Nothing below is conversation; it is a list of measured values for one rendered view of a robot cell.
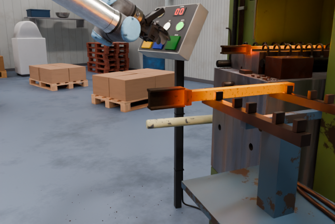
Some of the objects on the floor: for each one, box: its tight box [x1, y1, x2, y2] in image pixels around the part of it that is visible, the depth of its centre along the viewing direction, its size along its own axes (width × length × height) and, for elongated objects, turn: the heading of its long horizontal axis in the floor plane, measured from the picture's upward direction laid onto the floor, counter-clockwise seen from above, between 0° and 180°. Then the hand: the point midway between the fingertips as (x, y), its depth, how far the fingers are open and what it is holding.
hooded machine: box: [11, 21, 48, 77], centre depth 737 cm, size 69×62×135 cm
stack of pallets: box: [86, 42, 130, 74], centre depth 800 cm, size 109×75×80 cm
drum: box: [143, 54, 165, 70], centre depth 671 cm, size 53×51×76 cm
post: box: [174, 60, 183, 209], centre depth 169 cm, size 4×4×108 cm
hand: (168, 38), depth 141 cm, fingers closed
